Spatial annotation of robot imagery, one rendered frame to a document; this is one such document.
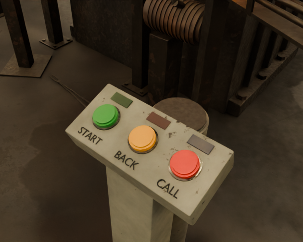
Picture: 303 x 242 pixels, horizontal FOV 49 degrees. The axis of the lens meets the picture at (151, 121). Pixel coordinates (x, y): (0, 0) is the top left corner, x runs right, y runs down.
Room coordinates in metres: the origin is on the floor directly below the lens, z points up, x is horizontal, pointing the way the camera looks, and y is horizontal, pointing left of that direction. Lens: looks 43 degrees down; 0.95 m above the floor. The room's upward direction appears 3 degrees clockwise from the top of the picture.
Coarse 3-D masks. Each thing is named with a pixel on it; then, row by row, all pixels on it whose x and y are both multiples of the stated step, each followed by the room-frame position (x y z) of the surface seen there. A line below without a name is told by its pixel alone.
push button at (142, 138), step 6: (138, 126) 0.36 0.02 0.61; (144, 126) 0.35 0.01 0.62; (132, 132) 0.35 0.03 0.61; (138, 132) 0.34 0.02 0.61; (144, 132) 0.34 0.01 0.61; (150, 132) 0.34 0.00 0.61; (132, 138) 0.34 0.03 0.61; (138, 138) 0.33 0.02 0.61; (144, 138) 0.33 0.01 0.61; (150, 138) 0.33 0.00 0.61; (132, 144) 0.33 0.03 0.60; (138, 144) 0.33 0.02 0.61; (144, 144) 0.32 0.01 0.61; (150, 144) 0.33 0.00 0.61; (138, 150) 0.32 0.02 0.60; (144, 150) 0.32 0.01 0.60
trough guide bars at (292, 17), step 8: (248, 0) 0.70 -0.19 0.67; (256, 0) 0.67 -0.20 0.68; (264, 0) 0.66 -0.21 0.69; (280, 0) 0.60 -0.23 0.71; (288, 0) 0.59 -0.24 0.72; (296, 0) 0.66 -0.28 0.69; (248, 8) 0.69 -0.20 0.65; (272, 8) 0.62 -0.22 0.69; (280, 8) 0.61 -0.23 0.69; (296, 8) 0.56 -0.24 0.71; (288, 16) 0.57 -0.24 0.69; (296, 16) 0.56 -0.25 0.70; (296, 24) 0.55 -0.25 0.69
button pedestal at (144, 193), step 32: (128, 96) 0.42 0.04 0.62; (96, 128) 0.37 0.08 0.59; (128, 128) 0.36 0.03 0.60; (160, 128) 0.36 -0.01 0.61; (128, 160) 0.31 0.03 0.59; (160, 160) 0.31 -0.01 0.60; (224, 160) 0.30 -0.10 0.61; (128, 192) 0.31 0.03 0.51; (160, 192) 0.26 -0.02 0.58; (192, 192) 0.26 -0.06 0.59; (128, 224) 0.31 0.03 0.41; (160, 224) 0.30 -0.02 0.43; (192, 224) 0.24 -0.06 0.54
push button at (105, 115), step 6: (102, 108) 0.39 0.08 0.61; (108, 108) 0.39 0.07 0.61; (114, 108) 0.39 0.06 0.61; (96, 114) 0.38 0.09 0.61; (102, 114) 0.38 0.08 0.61; (108, 114) 0.38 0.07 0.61; (114, 114) 0.38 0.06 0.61; (96, 120) 0.37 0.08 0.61; (102, 120) 0.37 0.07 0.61; (108, 120) 0.37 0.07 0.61; (114, 120) 0.37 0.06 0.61; (102, 126) 0.36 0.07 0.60; (108, 126) 0.37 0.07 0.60
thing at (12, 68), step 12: (0, 0) 1.38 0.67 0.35; (12, 0) 1.38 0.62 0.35; (12, 12) 1.38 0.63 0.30; (12, 24) 1.38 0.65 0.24; (24, 24) 1.42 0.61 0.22; (12, 36) 1.38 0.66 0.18; (24, 36) 1.39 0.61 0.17; (24, 48) 1.38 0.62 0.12; (12, 60) 1.44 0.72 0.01; (24, 60) 1.38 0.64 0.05; (36, 60) 1.45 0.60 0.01; (48, 60) 1.45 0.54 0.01; (12, 72) 1.34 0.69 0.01; (24, 72) 1.34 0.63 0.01; (36, 72) 1.34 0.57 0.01
